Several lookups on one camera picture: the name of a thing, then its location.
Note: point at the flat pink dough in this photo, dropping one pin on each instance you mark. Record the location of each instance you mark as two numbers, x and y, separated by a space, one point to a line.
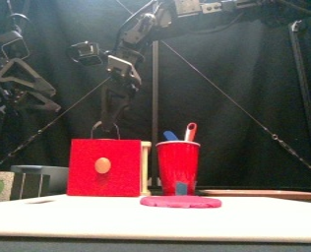
180 201

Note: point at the dark striped block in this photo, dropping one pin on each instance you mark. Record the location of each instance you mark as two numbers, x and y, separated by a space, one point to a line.
29 187

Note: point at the orange plastic utensil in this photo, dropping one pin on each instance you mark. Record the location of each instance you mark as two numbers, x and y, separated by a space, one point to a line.
189 133

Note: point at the round metal dough cutter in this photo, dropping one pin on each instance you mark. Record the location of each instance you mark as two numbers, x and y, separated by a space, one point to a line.
93 131

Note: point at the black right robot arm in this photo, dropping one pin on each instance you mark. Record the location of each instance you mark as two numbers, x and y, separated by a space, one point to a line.
207 8

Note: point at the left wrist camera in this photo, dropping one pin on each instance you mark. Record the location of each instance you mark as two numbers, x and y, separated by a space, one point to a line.
14 47

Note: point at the white cutting board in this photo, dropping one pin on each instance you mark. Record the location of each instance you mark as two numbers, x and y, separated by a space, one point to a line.
163 223

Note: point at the light blue toy bowl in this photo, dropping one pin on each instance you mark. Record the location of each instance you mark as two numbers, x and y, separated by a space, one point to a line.
57 177

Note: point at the small rectangular toy block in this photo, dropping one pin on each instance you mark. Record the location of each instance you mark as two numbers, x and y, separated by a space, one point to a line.
1 187

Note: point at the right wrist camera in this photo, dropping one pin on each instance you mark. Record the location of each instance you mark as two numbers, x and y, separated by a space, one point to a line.
86 53

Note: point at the black frame post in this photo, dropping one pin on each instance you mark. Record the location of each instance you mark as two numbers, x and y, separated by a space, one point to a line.
302 65
155 114

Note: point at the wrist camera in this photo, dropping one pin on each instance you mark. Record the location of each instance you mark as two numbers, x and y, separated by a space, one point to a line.
14 47
86 53

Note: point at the wooden drawer with red front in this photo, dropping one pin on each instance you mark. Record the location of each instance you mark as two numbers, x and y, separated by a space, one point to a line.
88 183

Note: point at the blue plastic utensil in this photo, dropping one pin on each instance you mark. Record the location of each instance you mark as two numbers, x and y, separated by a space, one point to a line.
171 136

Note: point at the red plastic cup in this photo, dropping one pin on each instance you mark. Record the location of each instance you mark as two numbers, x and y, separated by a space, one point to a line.
177 164

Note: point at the wooden tray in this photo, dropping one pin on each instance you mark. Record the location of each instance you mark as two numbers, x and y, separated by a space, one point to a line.
268 194

